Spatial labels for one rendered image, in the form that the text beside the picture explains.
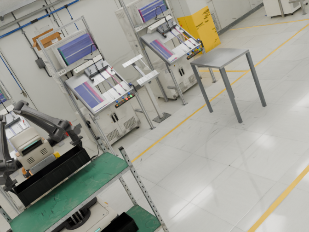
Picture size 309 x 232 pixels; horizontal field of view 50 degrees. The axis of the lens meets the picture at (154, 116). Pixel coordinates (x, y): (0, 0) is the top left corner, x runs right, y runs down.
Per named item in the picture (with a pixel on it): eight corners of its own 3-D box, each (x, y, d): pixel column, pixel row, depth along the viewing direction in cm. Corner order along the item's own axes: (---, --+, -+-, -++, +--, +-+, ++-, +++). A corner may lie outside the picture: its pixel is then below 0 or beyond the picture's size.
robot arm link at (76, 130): (63, 119, 254) (57, 129, 250) (71, 118, 245) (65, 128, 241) (75, 128, 260) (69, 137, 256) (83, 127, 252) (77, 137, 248)
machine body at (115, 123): (142, 126, 533) (125, 93, 510) (108, 151, 505) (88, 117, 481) (123, 120, 587) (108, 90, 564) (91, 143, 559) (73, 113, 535)
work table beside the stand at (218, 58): (240, 123, 414) (219, 66, 384) (209, 112, 476) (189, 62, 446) (266, 105, 425) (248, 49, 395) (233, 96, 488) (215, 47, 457)
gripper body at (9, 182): (18, 182, 236) (12, 175, 233) (5, 192, 232) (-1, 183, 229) (16, 180, 241) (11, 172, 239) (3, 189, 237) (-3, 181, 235)
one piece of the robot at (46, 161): (38, 188, 284) (24, 169, 276) (65, 169, 295) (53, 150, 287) (43, 194, 271) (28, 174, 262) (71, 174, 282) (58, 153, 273)
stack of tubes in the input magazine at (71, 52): (97, 49, 491) (88, 32, 481) (68, 65, 470) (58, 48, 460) (94, 49, 501) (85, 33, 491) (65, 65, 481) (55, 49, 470)
